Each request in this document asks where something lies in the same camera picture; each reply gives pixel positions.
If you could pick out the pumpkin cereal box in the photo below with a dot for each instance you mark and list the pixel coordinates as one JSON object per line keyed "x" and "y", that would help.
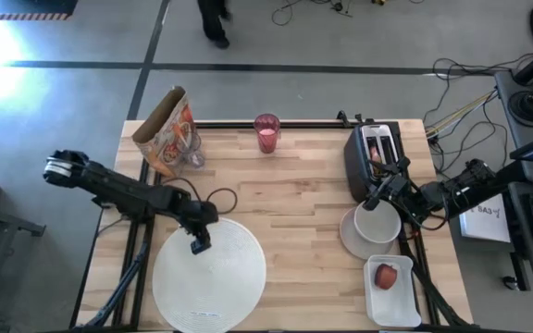
{"x": 164, "y": 134}

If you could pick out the white round woven placemat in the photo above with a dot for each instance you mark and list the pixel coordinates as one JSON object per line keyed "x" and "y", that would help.
{"x": 211, "y": 287}

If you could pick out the white paper sheet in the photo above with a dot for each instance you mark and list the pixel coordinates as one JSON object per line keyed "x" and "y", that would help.
{"x": 484, "y": 226}

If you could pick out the white ceramic bowl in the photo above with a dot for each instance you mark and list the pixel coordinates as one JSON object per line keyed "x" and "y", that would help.
{"x": 380, "y": 224}

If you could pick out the bagel half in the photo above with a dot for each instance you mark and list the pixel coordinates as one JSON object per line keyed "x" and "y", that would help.
{"x": 375, "y": 157}

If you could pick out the beige round plate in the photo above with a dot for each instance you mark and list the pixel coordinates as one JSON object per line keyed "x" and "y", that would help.
{"x": 359, "y": 245}

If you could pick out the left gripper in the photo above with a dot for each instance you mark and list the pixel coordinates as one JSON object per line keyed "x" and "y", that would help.
{"x": 202, "y": 242}

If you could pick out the clear glass tumbler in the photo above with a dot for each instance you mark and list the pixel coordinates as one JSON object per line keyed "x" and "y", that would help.
{"x": 194, "y": 155}

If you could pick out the red apple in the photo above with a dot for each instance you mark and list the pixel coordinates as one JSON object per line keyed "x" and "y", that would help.
{"x": 385, "y": 276}

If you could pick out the red plastic tumbler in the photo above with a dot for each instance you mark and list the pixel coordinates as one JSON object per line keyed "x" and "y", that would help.
{"x": 267, "y": 134}

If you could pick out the black chrome-top toaster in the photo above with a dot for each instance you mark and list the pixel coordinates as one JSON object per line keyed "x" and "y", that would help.
{"x": 354, "y": 157}

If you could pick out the black mat with hazard stripe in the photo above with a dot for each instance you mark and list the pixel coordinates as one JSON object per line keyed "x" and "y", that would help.
{"x": 16, "y": 5}

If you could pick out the black diagonal stand bar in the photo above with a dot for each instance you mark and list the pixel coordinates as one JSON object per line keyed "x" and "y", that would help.
{"x": 511, "y": 173}

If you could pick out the gray metal stand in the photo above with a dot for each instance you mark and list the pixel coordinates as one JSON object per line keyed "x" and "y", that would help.
{"x": 7, "y": 221}

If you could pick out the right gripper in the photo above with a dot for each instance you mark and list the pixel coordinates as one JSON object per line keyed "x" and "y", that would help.
{"x": 393, "y": 185}

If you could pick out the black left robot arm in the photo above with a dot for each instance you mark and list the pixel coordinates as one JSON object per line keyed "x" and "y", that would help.
{"x": 118, "y": 187}

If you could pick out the person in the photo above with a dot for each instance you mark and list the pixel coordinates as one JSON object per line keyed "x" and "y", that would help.
{"x": 213, "y": 23}

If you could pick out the white rectangular tray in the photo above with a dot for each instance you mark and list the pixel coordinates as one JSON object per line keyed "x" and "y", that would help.
{"x": 396, "y": 305}

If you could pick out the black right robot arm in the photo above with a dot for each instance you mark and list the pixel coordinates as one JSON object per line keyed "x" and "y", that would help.
{"x": 474, "y": 176}

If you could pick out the small black floor object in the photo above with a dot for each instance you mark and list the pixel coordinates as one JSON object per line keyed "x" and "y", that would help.
{"x": 511, "y": 282}

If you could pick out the black metal table frame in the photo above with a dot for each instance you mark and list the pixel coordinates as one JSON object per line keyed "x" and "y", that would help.
{"x": 303, "y": 124}

